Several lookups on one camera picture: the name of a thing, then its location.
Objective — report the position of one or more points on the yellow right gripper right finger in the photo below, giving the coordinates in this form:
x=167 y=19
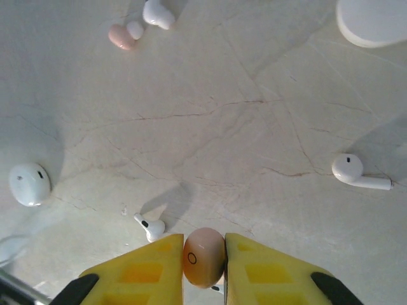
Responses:
x=270 y=279

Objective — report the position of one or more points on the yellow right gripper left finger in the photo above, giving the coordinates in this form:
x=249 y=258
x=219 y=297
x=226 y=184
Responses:
x=143 y=276

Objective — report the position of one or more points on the white round dish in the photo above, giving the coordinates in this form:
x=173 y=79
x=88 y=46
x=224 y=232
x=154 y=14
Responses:
x=372 y=22

